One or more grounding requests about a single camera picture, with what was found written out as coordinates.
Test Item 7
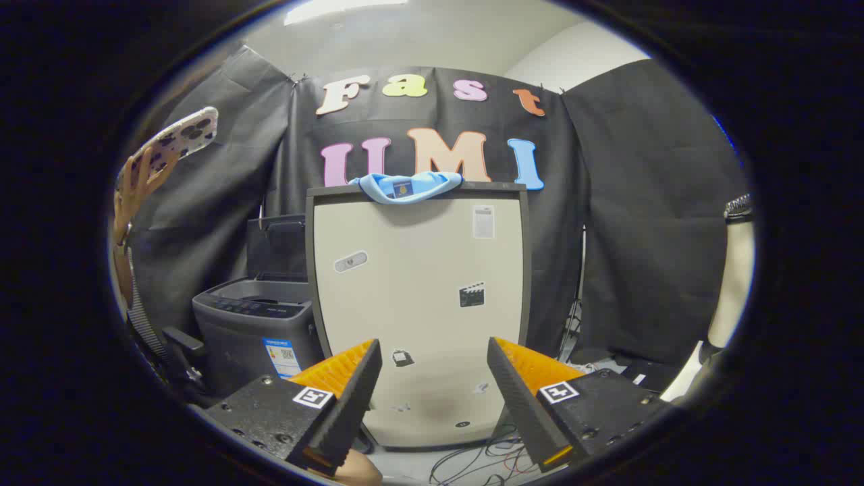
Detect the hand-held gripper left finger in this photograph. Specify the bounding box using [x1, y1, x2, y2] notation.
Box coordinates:
[202, 337, 383, 477]

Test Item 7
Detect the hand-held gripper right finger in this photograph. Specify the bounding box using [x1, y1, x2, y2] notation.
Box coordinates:
[486, 335, 674, 473]

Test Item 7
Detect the grey washing machine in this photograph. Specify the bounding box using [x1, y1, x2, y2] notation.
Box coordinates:
[192, 278, 325, 399]

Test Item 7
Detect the dark washing machine lid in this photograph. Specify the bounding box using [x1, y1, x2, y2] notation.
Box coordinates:
[246, 215, 308, 283]

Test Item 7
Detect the light blue shirt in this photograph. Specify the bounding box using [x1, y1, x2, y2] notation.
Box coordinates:
[348, 171, 464, 205]

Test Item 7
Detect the person's bare limb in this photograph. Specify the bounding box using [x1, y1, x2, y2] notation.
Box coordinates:
[331, 449, 383, 485]

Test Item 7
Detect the black light stand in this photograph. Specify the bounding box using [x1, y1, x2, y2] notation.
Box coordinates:
[557, 226, 588, 362]

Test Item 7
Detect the black box with white label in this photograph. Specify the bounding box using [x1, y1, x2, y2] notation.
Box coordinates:
[620, 361, 679, 394]

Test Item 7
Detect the black office chair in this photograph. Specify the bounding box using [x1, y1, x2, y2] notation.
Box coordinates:
[161, 327, 209, 406]

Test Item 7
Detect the black backdrop cloth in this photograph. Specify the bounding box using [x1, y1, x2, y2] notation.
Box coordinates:
[128, 44, 750, 369]

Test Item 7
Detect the spotted case phone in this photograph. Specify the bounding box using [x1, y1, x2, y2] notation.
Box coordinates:
[132, 107, 219, 169]

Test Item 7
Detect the bundle of floor cables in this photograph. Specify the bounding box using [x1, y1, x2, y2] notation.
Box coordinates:
[429, 424, 541, 485]

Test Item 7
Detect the beige cabinet with dark frame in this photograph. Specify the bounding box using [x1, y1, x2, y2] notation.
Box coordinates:
[305, 181, 533, 450]

